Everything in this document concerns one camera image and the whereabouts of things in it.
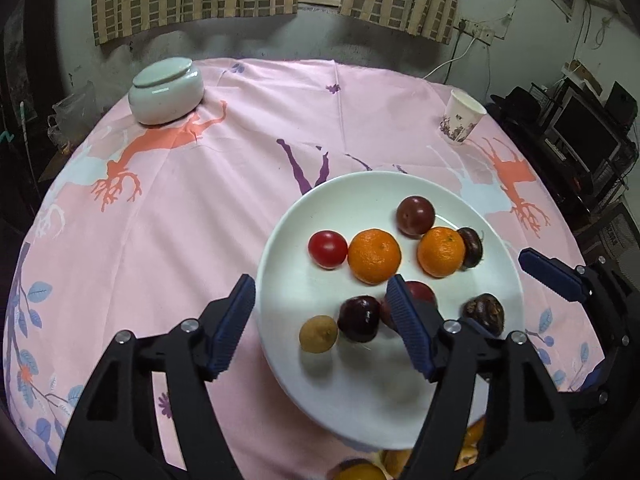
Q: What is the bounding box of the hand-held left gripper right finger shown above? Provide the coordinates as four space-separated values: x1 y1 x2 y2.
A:
385 274 573 480

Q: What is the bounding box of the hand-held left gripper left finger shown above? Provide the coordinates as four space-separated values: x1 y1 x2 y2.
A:
57 274 257 480

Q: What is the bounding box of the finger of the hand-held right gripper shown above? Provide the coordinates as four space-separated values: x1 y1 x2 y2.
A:
560 350 637 413
518 248 640 357

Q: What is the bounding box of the red plum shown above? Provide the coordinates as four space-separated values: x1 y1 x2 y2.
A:
379 281 438 332

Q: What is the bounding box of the dark red cherry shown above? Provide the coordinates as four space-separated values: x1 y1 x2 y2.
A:
337 296 382 344

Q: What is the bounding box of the rough dark brown fruit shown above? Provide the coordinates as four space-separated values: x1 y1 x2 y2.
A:
461 294 505 332

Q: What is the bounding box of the white oval plate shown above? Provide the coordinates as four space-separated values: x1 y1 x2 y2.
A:
256 171 525 451

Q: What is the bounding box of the shiny dark water chestnut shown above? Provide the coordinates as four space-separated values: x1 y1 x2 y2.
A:
457 227 486 270

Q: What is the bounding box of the large orange mandarin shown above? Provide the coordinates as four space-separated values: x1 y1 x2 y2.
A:
348 228 402 285

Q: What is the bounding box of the small yellow-green fruit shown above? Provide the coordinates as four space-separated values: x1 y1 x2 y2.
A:
299 315 338 353

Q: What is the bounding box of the large purple-red plum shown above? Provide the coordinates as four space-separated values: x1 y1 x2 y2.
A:
396 196 435 237

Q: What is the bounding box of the red tomato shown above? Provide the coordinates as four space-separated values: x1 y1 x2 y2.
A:
307 230 349 270

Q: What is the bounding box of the black monitor and electronics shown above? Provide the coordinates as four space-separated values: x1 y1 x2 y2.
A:
490 105 640 221

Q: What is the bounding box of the round yellow potato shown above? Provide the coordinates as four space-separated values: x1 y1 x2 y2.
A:
382 449 416 479

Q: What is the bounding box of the kidney-shaped yellow potato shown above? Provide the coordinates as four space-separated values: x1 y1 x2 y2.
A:
452 445 481 469

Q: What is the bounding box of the computer monitor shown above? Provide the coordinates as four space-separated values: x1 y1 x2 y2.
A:
550 92 621 172

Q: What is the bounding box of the pink printed tablecloth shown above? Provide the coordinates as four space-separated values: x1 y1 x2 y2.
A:
2 57 608 480

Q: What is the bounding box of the black hat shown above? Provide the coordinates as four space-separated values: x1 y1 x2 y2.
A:
487 86 544 121

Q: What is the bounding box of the printed paper cup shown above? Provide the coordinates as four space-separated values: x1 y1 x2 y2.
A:
439 89 487 146

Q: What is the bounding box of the black speaker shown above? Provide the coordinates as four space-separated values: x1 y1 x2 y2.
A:
605 81 638 121

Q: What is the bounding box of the pale green lidded ceramic jar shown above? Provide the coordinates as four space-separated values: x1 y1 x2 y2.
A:
128 57 205 126

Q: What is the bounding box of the clear plastic bag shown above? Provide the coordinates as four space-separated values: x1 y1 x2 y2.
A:
47 82 99 153

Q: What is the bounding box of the white power cable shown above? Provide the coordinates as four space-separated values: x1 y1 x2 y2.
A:
425 35 474 81

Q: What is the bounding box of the white wall socket strip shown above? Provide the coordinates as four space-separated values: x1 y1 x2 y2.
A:
457 20 496 44

